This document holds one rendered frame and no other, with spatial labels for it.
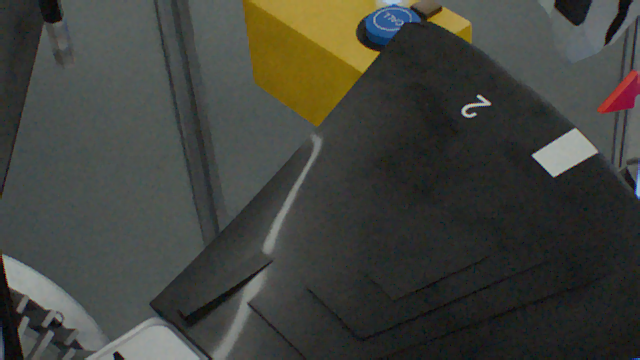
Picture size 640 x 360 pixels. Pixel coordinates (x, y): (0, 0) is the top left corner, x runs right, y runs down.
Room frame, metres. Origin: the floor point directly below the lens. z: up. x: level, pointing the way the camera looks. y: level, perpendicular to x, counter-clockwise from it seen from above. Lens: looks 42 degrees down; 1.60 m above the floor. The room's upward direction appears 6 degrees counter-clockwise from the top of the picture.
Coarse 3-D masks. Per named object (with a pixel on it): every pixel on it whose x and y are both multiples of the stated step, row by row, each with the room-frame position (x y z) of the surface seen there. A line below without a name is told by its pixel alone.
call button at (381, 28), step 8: (384, 8) 0.76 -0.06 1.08; (392, 8) 0.76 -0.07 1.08; (400, 8) 0.76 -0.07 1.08; (408, 8) 0.76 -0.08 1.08; (368, 16) 0.76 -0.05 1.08; (376, 16) 0.75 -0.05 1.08; (384, 16) 0.75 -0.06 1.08; (392, 16) 0.75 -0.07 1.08; (400, 16) 0.75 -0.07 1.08; (408, 16) 0.75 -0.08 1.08; (416, 16) 0.75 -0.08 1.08; (368, 24) 0.74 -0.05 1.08; (376, 24) 0.74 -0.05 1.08; (384, 24) 0.74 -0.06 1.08; (392, 24) 0.74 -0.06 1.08; (400, 24) 0.74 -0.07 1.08; (368, 32) 0.74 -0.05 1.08; (376, 32) 0.73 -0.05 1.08; (384, 32) 0.73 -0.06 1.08; (392, 32) 0.73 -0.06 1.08; (376, 40) 0.73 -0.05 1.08; (384, 40) 0.73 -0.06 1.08
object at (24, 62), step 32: (0, 0) 0.41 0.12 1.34; (32, 0) 0.41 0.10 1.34; (0, 32) 0.40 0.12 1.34; (32, 32) 0.40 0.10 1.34; (0, 64) 0.39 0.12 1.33; (32, 64) 0.39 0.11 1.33; (0, 96) 0.38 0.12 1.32; (0, 128) 0.37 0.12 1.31; (0, 160) 0.36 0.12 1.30; (0, 192) 0.35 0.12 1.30
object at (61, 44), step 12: (48, 0) 0.33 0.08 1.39; (60, 0) 0.33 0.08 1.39; (48, 12) 0.33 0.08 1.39; (60, 12) 0.33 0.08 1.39; (48, 24) 0.33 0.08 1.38; (60, 24) 0.33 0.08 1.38; (48, 36) 0.33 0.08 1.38; (60, 36) 0.33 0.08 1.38; (60, 48) 0.33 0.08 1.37; (72, 48) 0.33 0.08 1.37; (60, 60) 0.33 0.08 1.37; (72, 60) 0.33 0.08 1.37
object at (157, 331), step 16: (160, 320) 0.38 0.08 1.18; (128, 336) 0.37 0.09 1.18; (144, 336) 0.37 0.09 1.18; (160, 336) 0.37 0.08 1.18; (176, 336) 0.37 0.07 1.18; (96, 352) 0.36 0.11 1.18; (112, 352) 0.36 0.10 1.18; (128, 352) 0.36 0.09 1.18; (144, 352) 0.36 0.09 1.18; (160, 352) 0.36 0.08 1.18; (176, 352) 0.36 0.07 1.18; (192, 352) 0.36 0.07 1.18
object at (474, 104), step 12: (468, 96) 0.50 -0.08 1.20; (480, 96) 0.50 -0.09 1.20; (492, 96) 0.50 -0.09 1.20; (456, 108) 0.49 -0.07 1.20; (468, 108) 0.49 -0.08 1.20; (480, 108) 0.49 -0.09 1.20; (492, 108) 0.49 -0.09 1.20; (456, 120) 0.48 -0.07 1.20; (468, 120) 0.48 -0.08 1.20; (480, 120) 0.48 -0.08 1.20
